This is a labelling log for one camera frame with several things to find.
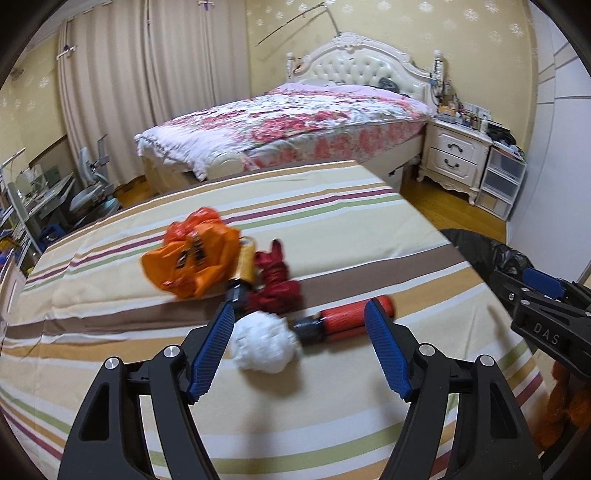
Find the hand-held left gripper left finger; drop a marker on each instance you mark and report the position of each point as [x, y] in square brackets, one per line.
[210, 355]

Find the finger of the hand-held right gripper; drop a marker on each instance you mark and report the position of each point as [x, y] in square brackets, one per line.
[508, 288]
[545, 282]

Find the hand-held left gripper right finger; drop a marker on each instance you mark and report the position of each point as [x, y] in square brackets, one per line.
[388, 350]

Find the black trash bag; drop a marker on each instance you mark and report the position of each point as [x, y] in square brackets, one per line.
[480, 249]

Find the red cylinder with black cap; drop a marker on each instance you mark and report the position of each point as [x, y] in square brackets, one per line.
[341, 319]

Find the dark red plastic bag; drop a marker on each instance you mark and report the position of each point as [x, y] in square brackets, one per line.
[274, 290]

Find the gold cylinder with black cap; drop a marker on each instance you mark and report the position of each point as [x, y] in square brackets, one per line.
[244, 267]

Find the orange plastic bag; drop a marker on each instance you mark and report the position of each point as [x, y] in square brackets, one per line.
[184, 263]

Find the clear plastic drawer unit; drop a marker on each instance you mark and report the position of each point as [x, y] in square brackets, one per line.
[501, 184]

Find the white nightstand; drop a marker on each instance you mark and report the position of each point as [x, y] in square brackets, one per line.
[455, 157]

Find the striped bed sheet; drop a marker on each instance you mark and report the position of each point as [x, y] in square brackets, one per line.
[323, 221]

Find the grey sliding wardrobe door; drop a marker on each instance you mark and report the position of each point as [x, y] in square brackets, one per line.
[568, 138]

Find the pile of dark clothes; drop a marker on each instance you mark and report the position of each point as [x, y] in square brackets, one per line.
[503, 136]

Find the cluster of small bottles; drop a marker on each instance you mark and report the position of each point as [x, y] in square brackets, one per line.
[466, 117]

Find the grey ergonomic chair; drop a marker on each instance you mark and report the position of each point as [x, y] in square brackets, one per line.
[92, 189]

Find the dark cloth item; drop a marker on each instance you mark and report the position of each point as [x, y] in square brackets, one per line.
[388, 84]

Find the cluttered study desk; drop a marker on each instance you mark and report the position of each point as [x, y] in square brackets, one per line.
[37, 194]

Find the floral bedspread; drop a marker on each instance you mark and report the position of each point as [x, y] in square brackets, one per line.
[295, 115]

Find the white bed with tufted headboard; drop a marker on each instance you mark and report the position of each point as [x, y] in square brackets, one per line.
[355, 69]

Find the beige striped curtain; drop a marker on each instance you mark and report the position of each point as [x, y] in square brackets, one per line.
[194, 55]
[101, 92]

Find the thin metal pole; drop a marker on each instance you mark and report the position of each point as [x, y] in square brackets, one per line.
[300, 23]

